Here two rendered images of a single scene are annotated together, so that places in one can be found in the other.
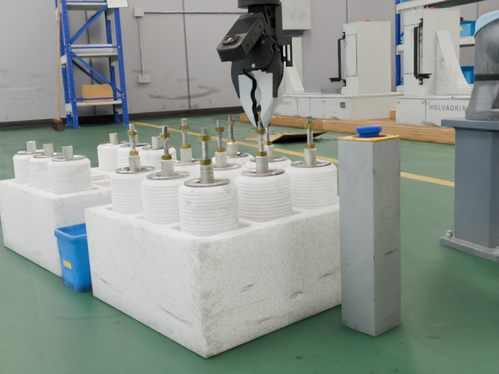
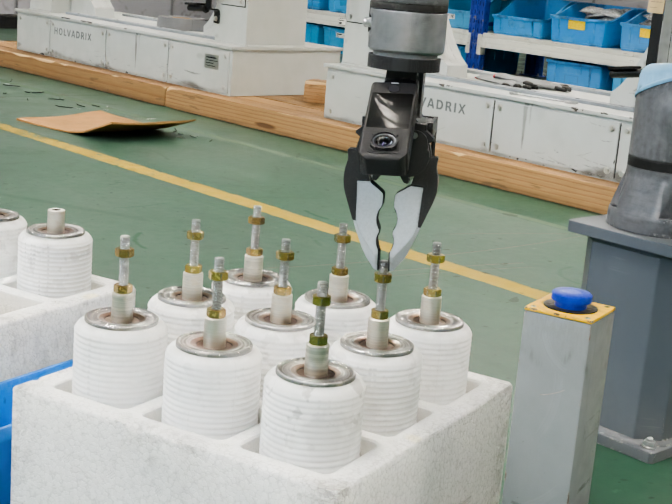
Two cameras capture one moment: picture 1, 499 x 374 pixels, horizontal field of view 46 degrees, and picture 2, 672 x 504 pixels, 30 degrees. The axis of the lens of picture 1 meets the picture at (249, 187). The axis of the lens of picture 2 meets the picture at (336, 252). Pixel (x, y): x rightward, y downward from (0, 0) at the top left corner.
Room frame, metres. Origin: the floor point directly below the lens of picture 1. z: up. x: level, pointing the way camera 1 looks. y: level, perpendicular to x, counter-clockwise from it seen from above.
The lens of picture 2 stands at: (-0.11, 0.45, 0.64)
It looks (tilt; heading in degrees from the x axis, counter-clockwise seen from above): 13 degrees down; 339
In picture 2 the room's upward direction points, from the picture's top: 5 degrees clockwise
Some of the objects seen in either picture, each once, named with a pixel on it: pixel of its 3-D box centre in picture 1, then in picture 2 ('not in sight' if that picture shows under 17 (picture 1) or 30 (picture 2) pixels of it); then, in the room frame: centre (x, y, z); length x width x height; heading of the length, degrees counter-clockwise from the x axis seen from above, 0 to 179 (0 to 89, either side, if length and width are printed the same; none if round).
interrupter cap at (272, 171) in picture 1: (262, 172); (376, 345); (1.01, -0.02, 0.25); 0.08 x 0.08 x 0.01
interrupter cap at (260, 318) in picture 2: (221, 167); (280, 320); (1.10, 0.05, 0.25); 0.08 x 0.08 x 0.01
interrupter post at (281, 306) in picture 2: (221, 160); (281, 308); (1.10, 0.05, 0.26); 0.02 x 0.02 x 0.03
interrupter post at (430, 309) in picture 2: (310, 157); (430, 309); (1.09, -0.12, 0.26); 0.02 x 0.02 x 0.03
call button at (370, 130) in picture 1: (368, 133); (571, 301); (0.93, -0.19, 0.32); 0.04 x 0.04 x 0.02
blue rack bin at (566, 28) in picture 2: not in sight; (603, 25); (5.92, -3.27, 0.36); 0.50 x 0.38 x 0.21; 113
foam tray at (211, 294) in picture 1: (226, 249); (270, 461); (1.10, 0.05, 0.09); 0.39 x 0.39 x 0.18; 39
